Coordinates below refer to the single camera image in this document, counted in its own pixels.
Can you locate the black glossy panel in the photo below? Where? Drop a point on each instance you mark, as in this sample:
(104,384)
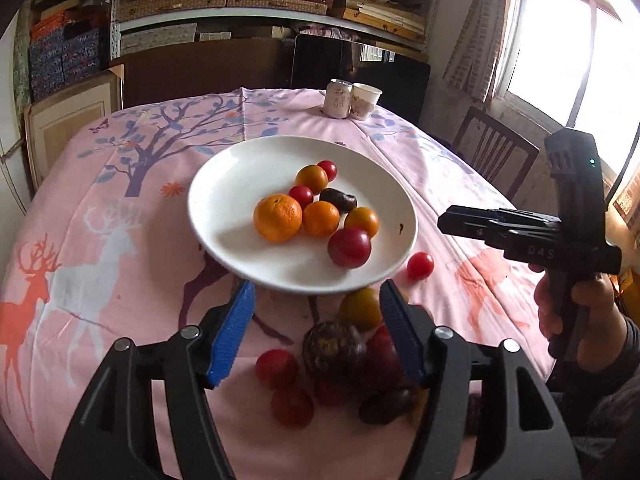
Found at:
(360,77)

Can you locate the white drink can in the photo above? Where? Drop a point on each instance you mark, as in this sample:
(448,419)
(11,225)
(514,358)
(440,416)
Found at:
(337,99)

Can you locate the person's right hand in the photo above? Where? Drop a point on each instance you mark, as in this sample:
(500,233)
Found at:
(602,320)

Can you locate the stack of wooden flat boxes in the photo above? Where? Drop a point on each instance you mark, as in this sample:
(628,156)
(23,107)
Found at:
(385,15)

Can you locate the brown wooden board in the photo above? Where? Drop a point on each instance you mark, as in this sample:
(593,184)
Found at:
(200,75)

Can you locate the white door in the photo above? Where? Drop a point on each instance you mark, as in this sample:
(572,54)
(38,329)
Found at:
(11,110)

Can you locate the yellowish orange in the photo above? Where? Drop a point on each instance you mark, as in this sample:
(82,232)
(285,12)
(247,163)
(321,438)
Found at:
(361,308)

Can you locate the dark wooden chair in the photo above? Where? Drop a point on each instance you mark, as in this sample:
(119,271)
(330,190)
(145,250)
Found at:
(492,145)

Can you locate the pink patterned cloth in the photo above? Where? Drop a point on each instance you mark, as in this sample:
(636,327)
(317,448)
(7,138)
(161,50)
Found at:
(330,32)

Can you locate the beige framed panel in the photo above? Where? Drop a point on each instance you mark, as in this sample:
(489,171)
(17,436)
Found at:
(70,120)

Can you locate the white metal shelf rack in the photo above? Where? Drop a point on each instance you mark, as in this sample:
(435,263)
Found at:
(250,19)

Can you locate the large orange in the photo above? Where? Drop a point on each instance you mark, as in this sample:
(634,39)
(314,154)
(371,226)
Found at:
(277,218)

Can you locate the checked curtain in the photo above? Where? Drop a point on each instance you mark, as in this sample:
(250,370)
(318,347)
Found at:
(475,35)

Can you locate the red cherry tomato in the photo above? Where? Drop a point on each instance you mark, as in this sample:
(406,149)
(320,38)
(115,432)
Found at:
(276,368)
(301,196)
(292,406)
(328,169)
(420,265)

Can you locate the red plum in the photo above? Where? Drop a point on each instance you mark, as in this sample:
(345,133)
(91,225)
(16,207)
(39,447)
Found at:
(382,362)
(349,247)

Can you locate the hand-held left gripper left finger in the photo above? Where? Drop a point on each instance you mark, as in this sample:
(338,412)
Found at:
(232,340)

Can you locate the stack of blue patterned boxes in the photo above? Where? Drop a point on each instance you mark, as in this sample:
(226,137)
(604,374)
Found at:
(60,57)

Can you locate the white round plate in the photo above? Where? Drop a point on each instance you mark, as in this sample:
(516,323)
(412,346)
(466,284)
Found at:
(240,195)

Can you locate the stack of orange boxes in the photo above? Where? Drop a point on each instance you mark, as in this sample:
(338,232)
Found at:
(50,24)

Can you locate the window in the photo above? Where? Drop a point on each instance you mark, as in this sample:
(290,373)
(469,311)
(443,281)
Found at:
(550,45)

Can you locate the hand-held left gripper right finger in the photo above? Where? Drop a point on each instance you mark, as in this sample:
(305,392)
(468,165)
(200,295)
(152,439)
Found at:
(400,330)

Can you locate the pink printed tablecloth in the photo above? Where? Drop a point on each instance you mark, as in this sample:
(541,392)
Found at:
(115,270)

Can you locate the white paper cup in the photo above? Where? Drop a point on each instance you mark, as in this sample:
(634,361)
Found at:
(366,102)

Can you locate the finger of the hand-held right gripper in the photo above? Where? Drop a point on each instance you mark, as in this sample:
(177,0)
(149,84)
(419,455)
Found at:
(520,219)
(465,229)

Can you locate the stack of white patterned boxes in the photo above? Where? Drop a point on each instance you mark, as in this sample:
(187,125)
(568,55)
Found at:
(155,40)

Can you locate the small orange kumquat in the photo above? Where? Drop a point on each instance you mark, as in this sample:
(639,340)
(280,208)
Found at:
(311,178)
(361,221)
(321,218)

